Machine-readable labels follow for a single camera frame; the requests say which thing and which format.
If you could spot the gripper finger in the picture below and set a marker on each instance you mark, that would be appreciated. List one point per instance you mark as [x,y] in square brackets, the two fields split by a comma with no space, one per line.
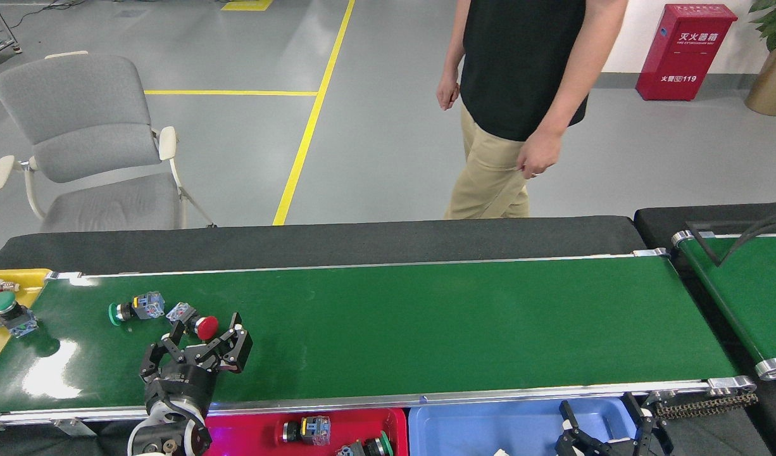
[650,440]
[581,443]

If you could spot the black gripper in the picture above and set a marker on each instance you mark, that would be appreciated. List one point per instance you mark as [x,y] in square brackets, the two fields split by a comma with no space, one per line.
[179,387]

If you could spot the person's right forearm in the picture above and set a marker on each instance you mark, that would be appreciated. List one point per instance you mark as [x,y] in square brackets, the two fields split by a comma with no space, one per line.
[454,44]

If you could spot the person's left forearm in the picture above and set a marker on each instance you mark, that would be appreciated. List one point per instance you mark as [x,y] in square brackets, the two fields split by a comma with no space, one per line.
[571,88]

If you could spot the red plastic tray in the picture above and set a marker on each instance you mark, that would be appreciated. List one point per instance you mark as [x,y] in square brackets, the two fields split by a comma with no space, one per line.
[255,437]

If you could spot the blue plastic tray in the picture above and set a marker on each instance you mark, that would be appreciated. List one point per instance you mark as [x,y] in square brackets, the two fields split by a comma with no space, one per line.
[476,430]

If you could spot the long green conveyor belt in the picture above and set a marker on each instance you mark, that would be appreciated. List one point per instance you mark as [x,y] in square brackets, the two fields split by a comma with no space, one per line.
[426,329]

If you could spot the person's left hand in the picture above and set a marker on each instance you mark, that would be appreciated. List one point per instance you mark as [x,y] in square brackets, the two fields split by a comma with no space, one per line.
[540,155]

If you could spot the person's right hand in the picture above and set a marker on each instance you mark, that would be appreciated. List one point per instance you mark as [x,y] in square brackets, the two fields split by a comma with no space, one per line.
[449,92]

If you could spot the long black table cover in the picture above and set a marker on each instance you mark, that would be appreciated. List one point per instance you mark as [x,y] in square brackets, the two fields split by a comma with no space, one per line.
[299,244]

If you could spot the yellow plastic bin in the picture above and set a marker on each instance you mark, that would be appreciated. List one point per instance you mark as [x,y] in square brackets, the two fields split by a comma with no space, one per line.
[30,282]

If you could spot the black table cover under feeder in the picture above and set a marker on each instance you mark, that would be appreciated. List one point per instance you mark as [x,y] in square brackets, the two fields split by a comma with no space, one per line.
[654,221]

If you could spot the grey office chair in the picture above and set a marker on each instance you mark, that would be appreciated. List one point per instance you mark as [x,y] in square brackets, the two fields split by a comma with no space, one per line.
[78,114]

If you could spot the potted plant in tan pot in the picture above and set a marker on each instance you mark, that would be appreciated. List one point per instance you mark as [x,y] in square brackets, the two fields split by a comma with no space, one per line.
[774,88]

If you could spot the person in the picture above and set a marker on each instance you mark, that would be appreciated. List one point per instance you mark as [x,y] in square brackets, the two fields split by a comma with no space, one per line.
[521,63]

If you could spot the red fire extinguisher box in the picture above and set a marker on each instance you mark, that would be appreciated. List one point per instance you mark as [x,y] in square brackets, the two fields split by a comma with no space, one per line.
[685,57]

